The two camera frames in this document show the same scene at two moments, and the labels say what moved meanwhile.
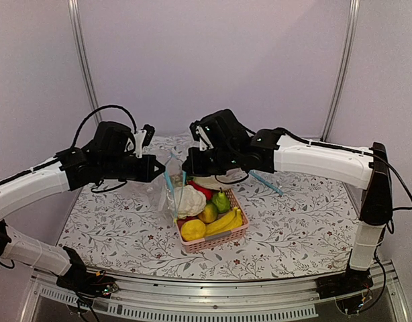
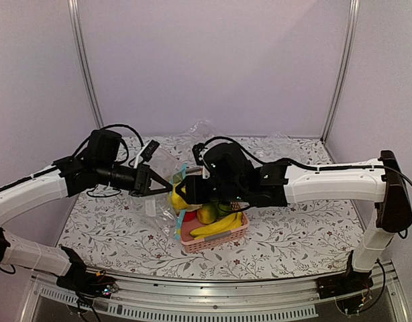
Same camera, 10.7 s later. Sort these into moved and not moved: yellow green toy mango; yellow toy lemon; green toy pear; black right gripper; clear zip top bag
Moved: black right gripper; yellow toy lemon; clear zip top bag
Not moved: green toy pear; yellow green toy mango
